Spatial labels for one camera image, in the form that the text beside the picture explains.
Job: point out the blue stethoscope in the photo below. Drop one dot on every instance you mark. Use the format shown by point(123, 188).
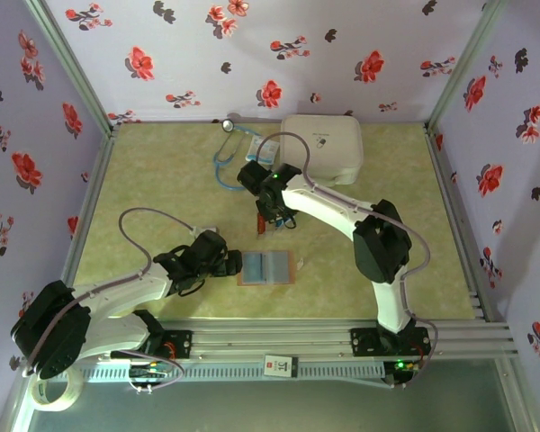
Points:
point(227, 125)

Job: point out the white blue gauze packet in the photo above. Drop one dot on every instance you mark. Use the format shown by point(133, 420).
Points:
point(263, 153)

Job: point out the red white label tag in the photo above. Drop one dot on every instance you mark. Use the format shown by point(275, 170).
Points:
point(279, 365)

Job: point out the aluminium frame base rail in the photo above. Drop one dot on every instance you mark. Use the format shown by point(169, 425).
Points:
point(270, 342)

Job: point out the clear tape roll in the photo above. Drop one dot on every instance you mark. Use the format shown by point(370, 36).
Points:
point(54, 406)

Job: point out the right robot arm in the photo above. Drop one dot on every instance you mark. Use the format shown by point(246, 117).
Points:
point(382, 243)

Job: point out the green controller board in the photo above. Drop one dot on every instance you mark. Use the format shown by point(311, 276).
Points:
point(405, 365)
point(148, 371)

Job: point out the aluminium frame post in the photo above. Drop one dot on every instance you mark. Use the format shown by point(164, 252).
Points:
point(69, 67)
point(467, 63)

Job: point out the tan leather card holder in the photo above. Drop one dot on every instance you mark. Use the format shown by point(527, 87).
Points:
point(279, 267)

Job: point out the blue credit card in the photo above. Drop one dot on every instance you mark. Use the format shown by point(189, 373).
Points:
point(279, 221)
point(253, 268)

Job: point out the white first aid pouch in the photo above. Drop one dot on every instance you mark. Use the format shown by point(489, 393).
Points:
point(328, 144)

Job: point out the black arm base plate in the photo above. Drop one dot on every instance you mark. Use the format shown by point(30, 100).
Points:
point(180, 344)
point(364, 342)

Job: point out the aluminium frame side rail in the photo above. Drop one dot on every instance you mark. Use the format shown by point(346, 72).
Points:
point(443, 175)
point(89, 216)

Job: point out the clear acrylic card stand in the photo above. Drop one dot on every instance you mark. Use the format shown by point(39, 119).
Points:
point(270, 234)

